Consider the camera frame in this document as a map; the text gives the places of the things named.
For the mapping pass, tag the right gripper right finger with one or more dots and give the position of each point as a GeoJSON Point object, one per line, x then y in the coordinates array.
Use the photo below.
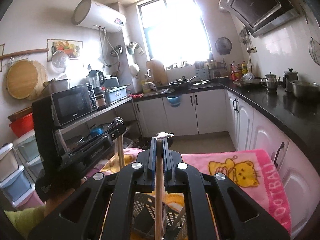
{"type": "Point", "coordinates": [229, 196]}

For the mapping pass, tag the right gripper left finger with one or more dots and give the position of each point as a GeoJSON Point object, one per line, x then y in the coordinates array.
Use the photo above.
{"type": "Point", "coordinates": [102, 207]}

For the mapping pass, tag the bare wooden chopsticks pair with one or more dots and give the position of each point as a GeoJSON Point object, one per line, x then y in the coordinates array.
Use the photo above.
{"type": "Point", "coordinates": [120, 152]}

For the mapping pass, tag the person's left hand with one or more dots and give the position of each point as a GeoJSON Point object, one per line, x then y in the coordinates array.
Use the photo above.
{"type": "Point", "coordinates": [57, 199]}

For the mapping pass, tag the plastic drawer tower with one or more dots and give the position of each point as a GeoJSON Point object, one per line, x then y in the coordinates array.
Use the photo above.
{"type": "Point", "coordinates": [20, 165]}

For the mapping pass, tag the pink cartoon blanket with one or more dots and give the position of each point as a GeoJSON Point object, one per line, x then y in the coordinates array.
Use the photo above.
{"type": "Point", "coordinates": [216, 205]}

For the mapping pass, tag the blue tin can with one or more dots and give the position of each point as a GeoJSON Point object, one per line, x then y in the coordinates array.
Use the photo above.
{"type": "Point", "coordinates": [96, 131]}

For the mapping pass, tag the red plastic basin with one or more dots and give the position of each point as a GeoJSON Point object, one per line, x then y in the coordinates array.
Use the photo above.
{"type": "Point", "coordinates": [22, 125]}

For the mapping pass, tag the black plastic utensil basket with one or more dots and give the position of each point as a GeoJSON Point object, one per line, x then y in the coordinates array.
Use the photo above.
{"type": "Point", "coordinates": [143, 223]}

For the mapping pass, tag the black microwave oven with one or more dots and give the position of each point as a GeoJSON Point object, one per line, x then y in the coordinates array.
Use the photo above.
{"type": "Point", "coordinates": [74, 103]}

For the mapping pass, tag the metal shelf rack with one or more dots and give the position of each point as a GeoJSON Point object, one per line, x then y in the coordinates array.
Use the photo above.
{"type": "Point", "coordinates": [76, 133]}

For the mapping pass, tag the blue grey storage box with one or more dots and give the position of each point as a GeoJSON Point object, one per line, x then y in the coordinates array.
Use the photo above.
{"type": "Point", "coordinates": [115, 94]}

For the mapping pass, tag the round bamboo tray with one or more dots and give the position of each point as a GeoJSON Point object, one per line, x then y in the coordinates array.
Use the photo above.
{"type": "Point", "coordinates": [25, 80]}

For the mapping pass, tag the blender jug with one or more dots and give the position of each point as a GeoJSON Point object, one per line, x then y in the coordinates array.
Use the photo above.
{"type": "Point", "coordinates": [96, 78]}

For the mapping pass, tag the blue hanging bin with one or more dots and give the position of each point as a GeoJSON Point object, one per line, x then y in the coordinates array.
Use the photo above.
{"type": "Point", "coordinates": [174, 101]}

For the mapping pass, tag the steel kettle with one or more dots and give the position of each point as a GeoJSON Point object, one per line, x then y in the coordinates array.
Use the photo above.
{"type": "Point", "coordinates": [270, 82]}

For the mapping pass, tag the steel pot on counter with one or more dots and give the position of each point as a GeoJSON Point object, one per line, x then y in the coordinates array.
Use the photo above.
{"type": "Point", "coordinates": [302, 90]}

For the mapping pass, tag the wooden cutting board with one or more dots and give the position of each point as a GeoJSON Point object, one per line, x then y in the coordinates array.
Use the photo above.
{"type": "Point", "coordinates": [158, 73]}

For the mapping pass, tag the black frying pan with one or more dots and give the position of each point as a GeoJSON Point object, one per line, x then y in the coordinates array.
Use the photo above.
{"type": "Point", "coordinates": [181, 83]}

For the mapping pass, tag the white water heater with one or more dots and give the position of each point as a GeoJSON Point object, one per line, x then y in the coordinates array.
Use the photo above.
{"type": "Point", "coordinates": [94, 15]}

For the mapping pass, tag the black range hood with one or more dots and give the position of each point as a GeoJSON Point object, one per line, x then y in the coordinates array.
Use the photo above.
{"type": "Point", "coordinates": [260, 16]}

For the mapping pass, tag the fruit picture frame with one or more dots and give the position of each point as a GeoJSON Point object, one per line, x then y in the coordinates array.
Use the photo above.
{"type": "Point", "coordinates": [72, 48]}

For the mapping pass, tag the black wall fan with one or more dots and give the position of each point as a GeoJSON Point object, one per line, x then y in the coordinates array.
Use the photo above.
{"type": "Point", "coordinates": [223, 46]}

